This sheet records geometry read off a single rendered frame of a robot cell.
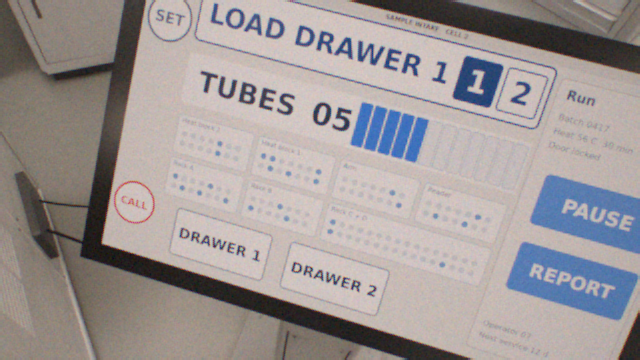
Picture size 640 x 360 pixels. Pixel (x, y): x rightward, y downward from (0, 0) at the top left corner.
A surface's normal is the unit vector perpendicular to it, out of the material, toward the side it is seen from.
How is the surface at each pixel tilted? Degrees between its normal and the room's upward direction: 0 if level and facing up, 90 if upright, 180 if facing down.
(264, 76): 50
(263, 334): 5
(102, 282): 0
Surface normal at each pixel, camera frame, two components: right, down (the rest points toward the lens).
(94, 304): 0.13, -0.64
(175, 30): -0.11, 0.14
